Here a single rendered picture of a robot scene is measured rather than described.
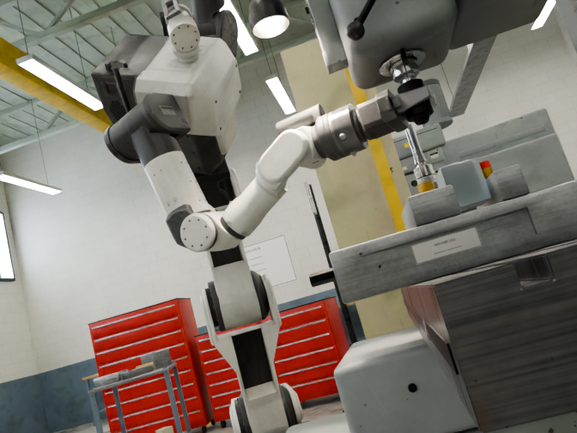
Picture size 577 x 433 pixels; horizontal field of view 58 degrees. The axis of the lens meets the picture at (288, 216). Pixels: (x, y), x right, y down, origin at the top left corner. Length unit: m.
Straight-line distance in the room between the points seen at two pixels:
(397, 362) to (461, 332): 0.46
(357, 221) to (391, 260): 1.97
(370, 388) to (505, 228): 0.28
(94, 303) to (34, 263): 1.66
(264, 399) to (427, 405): 0.82
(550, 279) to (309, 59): 2.67
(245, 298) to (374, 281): 0.79
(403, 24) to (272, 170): 0.34
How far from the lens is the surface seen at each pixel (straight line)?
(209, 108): 1.27
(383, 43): 0.92
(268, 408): 1.54
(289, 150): 0.97
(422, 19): 0.93
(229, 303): 1.43
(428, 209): 0.70
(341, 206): 2.68
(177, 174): 1.12
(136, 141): 1.16
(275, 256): 10.17
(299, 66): 2.92
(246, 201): 1.03
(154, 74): 1.30
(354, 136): 0.95
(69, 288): 11.89
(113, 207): 11.53
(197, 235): 1.06
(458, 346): 0.30
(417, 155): 1.35
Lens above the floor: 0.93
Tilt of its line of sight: 10 degrees up
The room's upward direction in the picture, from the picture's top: 16 degrees counter-clockwise
